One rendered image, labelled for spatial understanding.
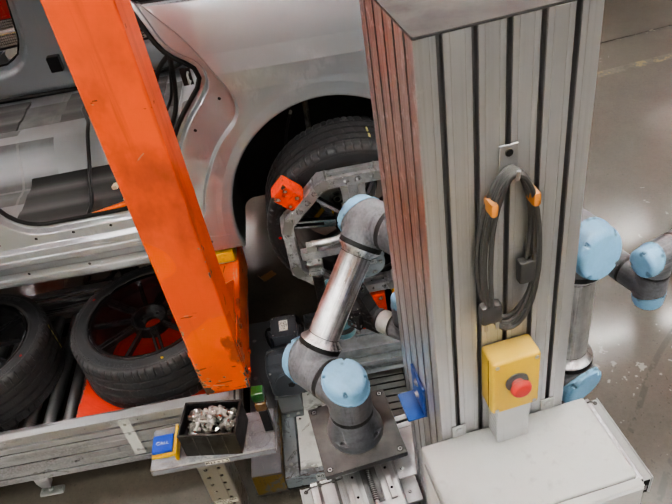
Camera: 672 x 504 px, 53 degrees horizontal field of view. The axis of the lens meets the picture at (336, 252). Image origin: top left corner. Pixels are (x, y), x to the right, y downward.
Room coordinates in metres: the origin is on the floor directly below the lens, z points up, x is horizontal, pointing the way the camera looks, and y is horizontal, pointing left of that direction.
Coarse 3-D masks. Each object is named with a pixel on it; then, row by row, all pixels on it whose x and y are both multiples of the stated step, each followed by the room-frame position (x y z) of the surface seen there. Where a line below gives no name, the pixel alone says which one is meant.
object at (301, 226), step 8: (368, 168) 1.98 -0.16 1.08; (368, 184) 2.00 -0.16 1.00; (368, 192) 2.00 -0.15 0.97; (320, 200) 2.00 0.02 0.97; (328, 208) 2.00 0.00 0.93; (336, 208) 2.00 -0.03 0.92; (328, 216) 2.02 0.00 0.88; (336, 216) 2.00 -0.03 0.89; (296, 224) 2.01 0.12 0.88; (304, 224) 2.01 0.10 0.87; (312, 224) 2.00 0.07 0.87; (320, 224) 2.00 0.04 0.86; (328, 224) 2.00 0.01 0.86; (336, 224) 2.00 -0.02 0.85; (296, 232) 2.07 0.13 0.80; (304, 232) 2.15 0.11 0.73; (312, 232) 2.19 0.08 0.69; (336, 232) 2.00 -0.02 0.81; (296, 240) 2.00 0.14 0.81; (304, 240) 2.09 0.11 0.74; (312, 240) 2.13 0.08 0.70; (328, 256) 2.07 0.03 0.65; (336, 256) 2.01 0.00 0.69; (384, 256) 2.03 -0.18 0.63; (328, 264) 2.02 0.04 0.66; (328, 272) 1.98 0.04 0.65
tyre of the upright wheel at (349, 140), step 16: (320, 128) 2.16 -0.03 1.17; (336, 128) 2.12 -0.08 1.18; (352, 128) 2.10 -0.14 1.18; (368, 128) 2.10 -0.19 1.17; (288, 144) 2.18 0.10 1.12; (304, 144) 2.10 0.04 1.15; (320, 144) 2.04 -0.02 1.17; (336, 144) 2.01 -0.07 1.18; (352, 144) 2.00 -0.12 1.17; (368, 144) 1.99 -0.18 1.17; (288, 160) 2.08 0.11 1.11; (304, 160) 2.01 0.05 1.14; (320, 160) 1.98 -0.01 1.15; (336, 160) 1.98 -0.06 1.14; (352, 160) 1.98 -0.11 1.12; (368, 160) 1.98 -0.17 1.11; (272, 176) 2.12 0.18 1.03; (288, 176) 1.99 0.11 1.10; (304, 176) 1.98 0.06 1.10; (272, 208) 1.98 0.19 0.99; (272, 224) 1.98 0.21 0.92; (272, 240) 1.98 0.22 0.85
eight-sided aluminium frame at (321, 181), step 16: (320, 176) 1.92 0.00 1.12; (336, 176) 1.90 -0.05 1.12; (352, 176) 1.89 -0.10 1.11; (368, 176) 1.89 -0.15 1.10; (304, 192) 1.94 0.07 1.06; (320, 192) 1.89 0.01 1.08; (304, 208) 1.89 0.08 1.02; (288, 224) 1.89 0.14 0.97; (288, 240) 1.89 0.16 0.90; (288, 256) 1.89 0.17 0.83; (304, 272) 1.89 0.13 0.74; (384, 272) 1.95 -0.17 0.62; (368, 288) 1.89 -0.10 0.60; (384, 288) 1.89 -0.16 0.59
